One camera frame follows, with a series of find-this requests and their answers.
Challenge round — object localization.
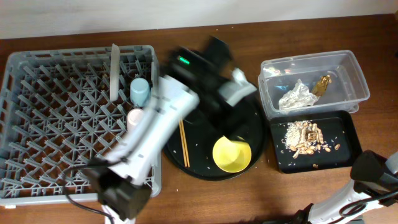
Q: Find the yellow bowl with food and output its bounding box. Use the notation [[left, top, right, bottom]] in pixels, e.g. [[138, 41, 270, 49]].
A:
[[212, 136, 252, 173]]

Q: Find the wooden chopstick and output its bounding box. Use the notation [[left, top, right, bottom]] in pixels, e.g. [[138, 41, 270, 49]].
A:
[[179, 120, 189, 167], [179, 120, 190, 167]]

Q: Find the white napkin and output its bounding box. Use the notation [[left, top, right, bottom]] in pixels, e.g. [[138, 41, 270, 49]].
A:
[[279, 79, 319, 110]]

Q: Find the gold foil wrapper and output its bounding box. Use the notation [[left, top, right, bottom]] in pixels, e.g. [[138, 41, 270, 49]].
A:
[[311, 75, 331, 98]]

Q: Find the pink plastic cup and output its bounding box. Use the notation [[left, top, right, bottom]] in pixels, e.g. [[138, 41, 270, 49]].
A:
[[126, 108, 144, 132]]

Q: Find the light blue plastic cup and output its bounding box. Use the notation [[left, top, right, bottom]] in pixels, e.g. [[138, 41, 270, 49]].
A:
[[130, 78, 150, 107]]

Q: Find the pale grey round plate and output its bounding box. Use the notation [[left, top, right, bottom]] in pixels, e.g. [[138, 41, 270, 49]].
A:
[[109, 44, 120, 101]]

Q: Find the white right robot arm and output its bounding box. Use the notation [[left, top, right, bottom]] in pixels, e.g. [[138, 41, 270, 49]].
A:
[[290, 151, 397, 224]]

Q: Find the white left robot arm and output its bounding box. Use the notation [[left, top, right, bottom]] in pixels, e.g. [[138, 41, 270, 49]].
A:
[[80, 37, 256, 223]]

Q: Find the grey dishwasher rack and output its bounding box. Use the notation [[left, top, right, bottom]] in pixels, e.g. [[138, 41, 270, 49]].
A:
[[1, 45, 159, 207]]

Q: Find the round black tray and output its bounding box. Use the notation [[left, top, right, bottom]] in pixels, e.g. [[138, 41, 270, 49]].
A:
[[164, 96, 268, 181]]

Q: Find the pile of food scraps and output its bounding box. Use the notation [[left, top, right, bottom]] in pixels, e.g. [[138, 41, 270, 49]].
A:
[[281, 120, 341, 160]]

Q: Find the black rectangular tray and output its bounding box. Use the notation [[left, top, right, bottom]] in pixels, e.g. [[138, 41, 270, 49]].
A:
[[269, 111, 363, 174]]

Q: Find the clear plastic bin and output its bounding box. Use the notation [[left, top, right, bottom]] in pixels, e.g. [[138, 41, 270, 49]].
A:
[[258, 50, 370, 120]]

